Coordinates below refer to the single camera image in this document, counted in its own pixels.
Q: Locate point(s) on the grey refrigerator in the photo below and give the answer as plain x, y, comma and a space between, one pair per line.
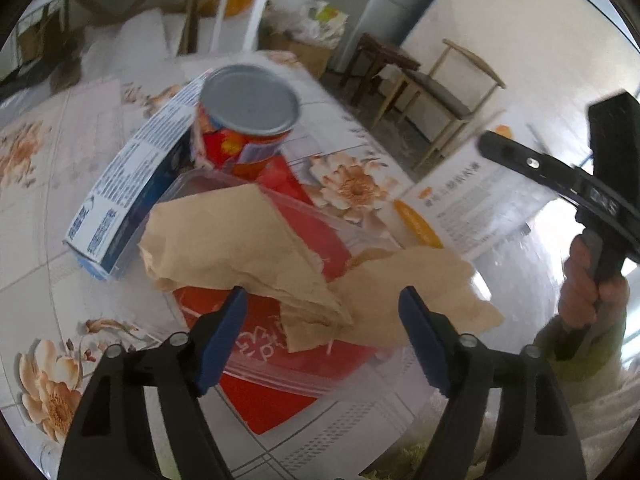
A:
395, 5

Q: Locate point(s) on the floral tablecloth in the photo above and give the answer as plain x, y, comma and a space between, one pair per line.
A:
60, 160

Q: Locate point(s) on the white paper box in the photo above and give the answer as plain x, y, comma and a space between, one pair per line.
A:
480, 195

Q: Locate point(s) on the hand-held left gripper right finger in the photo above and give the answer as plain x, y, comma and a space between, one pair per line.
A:
425, 345

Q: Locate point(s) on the blue white carton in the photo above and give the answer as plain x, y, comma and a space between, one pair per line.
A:
130, 180

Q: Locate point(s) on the red tin can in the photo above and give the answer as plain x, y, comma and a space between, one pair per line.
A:
245, 125

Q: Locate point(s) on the cardboard box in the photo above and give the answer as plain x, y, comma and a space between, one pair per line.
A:
305, 55

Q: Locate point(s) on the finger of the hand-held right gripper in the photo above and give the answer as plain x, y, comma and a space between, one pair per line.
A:
530, 162

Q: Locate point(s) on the person's right forearm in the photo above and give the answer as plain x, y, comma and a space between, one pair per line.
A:
595, 385

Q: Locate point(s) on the person's right hand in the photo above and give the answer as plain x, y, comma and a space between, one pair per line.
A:
577, 290

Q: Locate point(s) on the light wooden chair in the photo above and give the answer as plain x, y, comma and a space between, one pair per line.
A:
445, 95

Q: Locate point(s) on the white mattress blue edge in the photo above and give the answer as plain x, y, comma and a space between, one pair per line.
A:
525, 15

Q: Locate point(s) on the dark wooden stool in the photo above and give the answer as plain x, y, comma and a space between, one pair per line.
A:
385, 57

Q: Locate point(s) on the clear tray with red film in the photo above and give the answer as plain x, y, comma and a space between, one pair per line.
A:
280, 340

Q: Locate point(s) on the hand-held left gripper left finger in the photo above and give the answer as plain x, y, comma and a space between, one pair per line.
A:
222, 340

